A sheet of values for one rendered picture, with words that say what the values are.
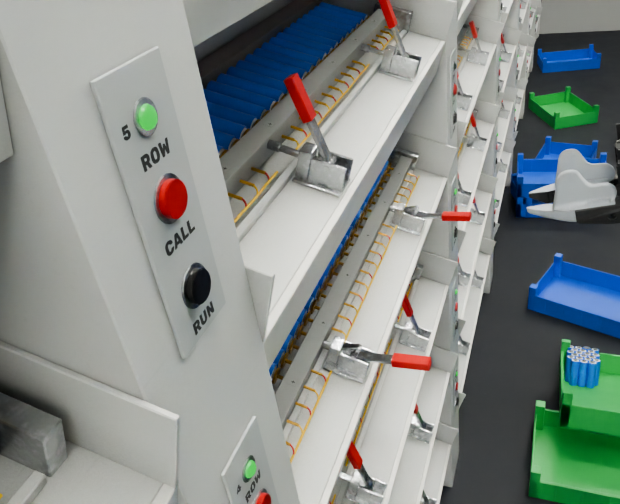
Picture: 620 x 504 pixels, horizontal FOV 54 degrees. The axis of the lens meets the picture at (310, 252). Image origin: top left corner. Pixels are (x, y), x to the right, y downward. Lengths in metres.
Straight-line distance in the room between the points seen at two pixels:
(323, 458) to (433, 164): 0.53
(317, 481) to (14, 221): 0.36
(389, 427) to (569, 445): 0.78
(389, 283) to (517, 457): 0.86
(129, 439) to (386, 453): 0.55
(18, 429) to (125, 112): 0.14
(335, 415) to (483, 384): 1.10
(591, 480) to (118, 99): 1.36
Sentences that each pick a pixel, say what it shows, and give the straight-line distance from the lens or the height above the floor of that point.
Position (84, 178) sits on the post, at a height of 1.09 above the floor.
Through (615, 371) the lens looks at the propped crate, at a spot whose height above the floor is 0.01.
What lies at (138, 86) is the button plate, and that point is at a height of 1.11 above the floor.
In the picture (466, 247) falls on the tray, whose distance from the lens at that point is 1.49.
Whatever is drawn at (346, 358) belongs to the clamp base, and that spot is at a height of 0.77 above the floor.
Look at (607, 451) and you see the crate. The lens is 1.55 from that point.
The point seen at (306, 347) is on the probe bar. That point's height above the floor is 0.79.
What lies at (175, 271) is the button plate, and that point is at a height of 1.04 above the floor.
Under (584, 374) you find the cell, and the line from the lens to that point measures 1.61.
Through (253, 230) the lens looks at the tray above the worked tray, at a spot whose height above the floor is 0.96.
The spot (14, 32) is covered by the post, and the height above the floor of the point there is 1.14.
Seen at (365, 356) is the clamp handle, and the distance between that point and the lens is 0.58.
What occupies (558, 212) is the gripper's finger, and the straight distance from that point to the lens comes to 0.73.
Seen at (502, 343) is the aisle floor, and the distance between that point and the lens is 1.76.
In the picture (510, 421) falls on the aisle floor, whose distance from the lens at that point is 1.57.
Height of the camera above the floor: 1.17
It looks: 32 degrees down
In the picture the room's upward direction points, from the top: 9 degrees counter-clockwise
